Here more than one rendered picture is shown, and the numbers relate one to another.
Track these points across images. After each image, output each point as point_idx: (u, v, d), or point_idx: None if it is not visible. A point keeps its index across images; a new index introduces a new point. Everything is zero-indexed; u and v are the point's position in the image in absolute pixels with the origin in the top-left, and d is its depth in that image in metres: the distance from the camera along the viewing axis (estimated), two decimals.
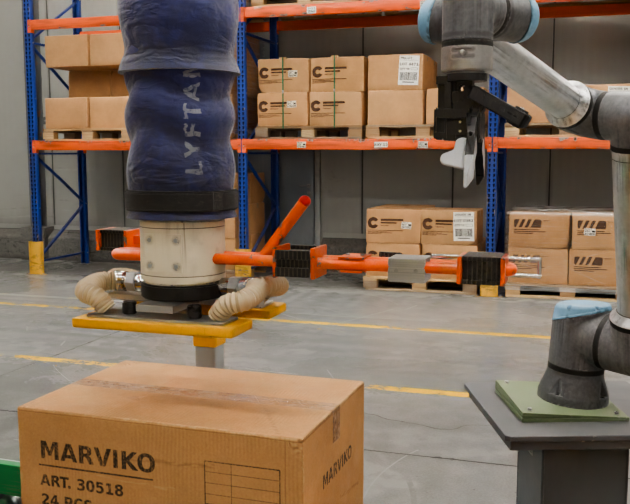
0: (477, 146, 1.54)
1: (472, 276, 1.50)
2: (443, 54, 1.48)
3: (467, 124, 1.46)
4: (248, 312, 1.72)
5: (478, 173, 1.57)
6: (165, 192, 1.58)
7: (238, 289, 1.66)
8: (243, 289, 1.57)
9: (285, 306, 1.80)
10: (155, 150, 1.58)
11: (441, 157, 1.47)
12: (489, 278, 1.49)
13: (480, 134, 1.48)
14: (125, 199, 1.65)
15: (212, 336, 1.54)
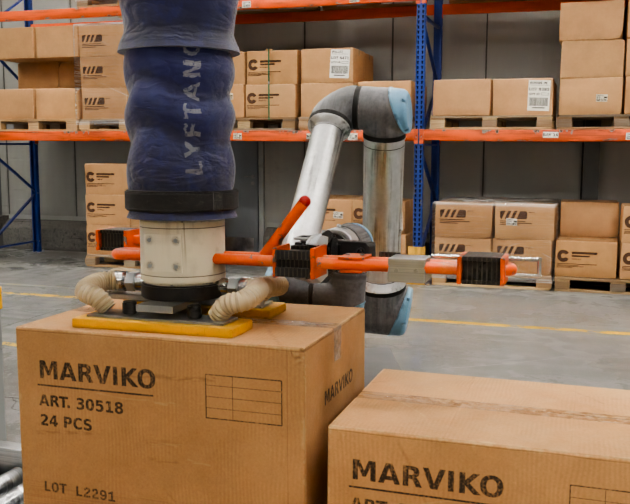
0: None
1: (472, 276, 1.50)
2: None
3: None
4: (248, 312, 1.72)
5: None
6: (165, 192, 1.58)
7: (238, 289, 1.66)
8: (243, 289, 1.57)
9: (285, 306, 1.80)
10: (155, 150, 1.58)
11: (294, 237, 1.67)
12: (489, 278, 1.49)
13: (332, 244, 1.71)
14: (125, 199, 1.65)
15: (212, 336, 1.54)
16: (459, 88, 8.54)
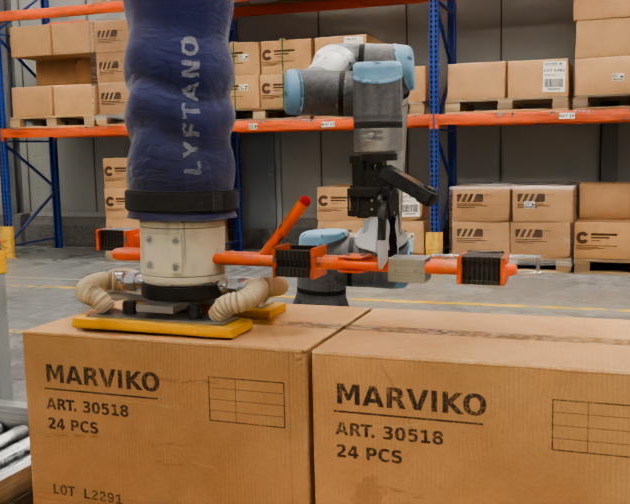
0: (390, 222, 1.59)
1: (472, 276, 1.50)
2: (354, 135, 1.55)
3: (377, 209, 1.53)
4: (248, 312, 1.72)
5: (392, 251, 1.61)
6: (165, 192, 1.58)
7: (238, 289, 1.66)
8: (243, 289, 1.57)
9: (285, 306, 1.80)
10: (154, 150, 1.58)
11: (356, 240, 1.55)
12: (489, 278, 1.49)
13: (391, 212, 1.54)
14: (125, 199, 1.65)
15: (212, 336, 1.54)
16: (473, 72, 8.50)
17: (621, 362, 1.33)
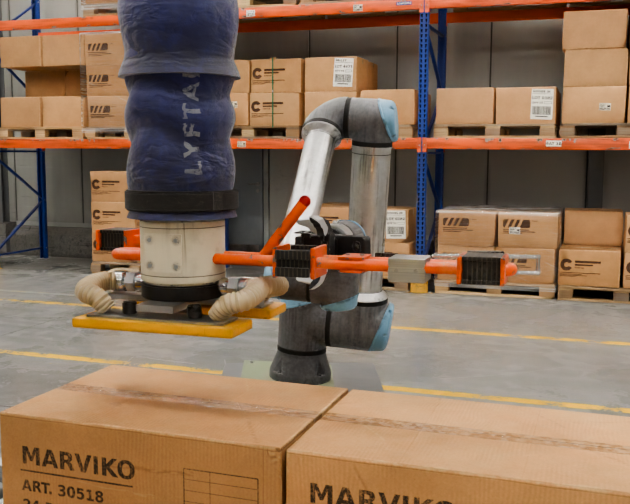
0: None
1: (472, 276, 1.50)
2: None
3: None
4: (248, 312, 1.72)
5: (314, 281, 1.78)
6: (165, 192, 1.58)
7: (238, 289, 1.66)
8: (243, 289, 1.57)
9: (285, 306, 1.80)
10: (154, 150, 1.58)
11: (297, 221, 1.81)
12: (489, 278, 1.49)
13: (330, 239, 1.83)
14: (125, 199, 1.65)
15: (212, 336, 1.54)
16: (462, 97, 8.54)
17: (590, 475, 1.35)
